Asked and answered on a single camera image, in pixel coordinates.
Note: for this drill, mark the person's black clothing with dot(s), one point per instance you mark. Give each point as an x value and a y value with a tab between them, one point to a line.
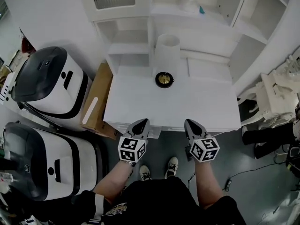
161	203

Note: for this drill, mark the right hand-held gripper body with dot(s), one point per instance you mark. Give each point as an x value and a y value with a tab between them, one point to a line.
204	147

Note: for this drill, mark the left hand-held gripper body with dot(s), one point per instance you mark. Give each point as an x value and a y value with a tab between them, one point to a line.
131	146

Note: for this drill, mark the person's left forearm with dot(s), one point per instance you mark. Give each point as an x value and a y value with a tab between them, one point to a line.
114	184

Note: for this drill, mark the white ornate chair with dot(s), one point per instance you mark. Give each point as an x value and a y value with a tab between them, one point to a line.
276	97

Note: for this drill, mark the brown cardboard box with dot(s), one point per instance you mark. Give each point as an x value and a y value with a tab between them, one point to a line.
99	95

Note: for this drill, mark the clear plastic bag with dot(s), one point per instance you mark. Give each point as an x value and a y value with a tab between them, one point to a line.
193	6

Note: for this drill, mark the white open shelf unit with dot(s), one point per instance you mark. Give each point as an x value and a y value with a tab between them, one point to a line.
255	32

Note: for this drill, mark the black bag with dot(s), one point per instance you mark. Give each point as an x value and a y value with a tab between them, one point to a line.
293	158

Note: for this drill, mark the person's left shoe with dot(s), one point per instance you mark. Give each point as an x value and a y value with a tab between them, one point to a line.
145	172

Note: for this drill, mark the person's shoe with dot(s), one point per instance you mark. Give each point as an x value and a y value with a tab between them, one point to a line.
172	166
145	172

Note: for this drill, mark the person's right forearm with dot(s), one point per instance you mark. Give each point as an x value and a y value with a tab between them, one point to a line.
207	184

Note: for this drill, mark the white and black robot housing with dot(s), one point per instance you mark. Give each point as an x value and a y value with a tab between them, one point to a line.
49	83
61	163

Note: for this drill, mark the white table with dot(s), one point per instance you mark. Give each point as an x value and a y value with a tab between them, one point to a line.
192	107

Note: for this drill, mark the clear plastic bottle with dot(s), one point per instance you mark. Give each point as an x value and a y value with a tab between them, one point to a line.
5	177

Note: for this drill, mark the person's right shoe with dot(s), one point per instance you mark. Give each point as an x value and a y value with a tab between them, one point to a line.
172	166

